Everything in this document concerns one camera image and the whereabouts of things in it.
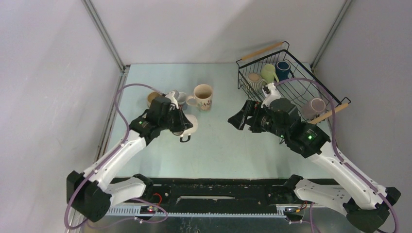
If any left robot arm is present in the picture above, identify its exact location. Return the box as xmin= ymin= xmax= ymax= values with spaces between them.
xmin=66 ymin=96 xmax=198 ymax=222

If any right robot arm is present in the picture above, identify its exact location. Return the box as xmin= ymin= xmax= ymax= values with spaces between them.
xmin=228 ymin=98 xmax=400 ymax=233

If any white ribbed black-rimmed mug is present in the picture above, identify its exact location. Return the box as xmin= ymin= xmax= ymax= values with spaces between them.
xmin=179 ymin=115 xmax=199 ymax=143

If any small white cup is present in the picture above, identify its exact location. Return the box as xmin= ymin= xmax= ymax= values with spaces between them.
xmin=176 ymin=92 xmax=188 ymax=111

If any beige ceramic cup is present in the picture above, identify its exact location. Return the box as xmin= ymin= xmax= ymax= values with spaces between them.
xmin=146 ymin=92 xmax=162 ymax=108

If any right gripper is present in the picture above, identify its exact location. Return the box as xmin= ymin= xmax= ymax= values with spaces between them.
xmin=227 ymin=100 xmax=288 ymax=140

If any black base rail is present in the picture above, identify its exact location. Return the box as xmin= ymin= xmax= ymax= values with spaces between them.
xmin=123 ymin=176 xmax=315 ymax=216

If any white ribbed cup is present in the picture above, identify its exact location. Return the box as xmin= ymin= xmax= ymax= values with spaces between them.
xmin=245 ymin=73 xmax=267 ymax=92

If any dark blue mug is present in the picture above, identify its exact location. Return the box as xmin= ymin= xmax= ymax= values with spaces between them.
xmin=275 ymin=61 xmax=294 ymax=81

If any black wire dish rack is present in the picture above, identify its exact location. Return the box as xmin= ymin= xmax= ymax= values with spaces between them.
xmin=236 ymin=41 xmax=351 ymax=132

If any light green mug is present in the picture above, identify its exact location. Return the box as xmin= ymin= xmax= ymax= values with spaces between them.
xmin=260 ymin=64 xmax=279 ymax=84

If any floral patterned mug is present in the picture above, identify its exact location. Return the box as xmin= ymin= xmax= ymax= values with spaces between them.
xmin=186 ymin=84 xmax=213 ymax=112

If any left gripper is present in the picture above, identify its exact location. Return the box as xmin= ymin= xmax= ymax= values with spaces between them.
xmin=159 ymin=105 xmax=193 ymax=133

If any lilac mug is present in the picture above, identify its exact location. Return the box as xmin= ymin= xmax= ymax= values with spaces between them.
xmin=301 ymin=98 xmax=326 ymax=120

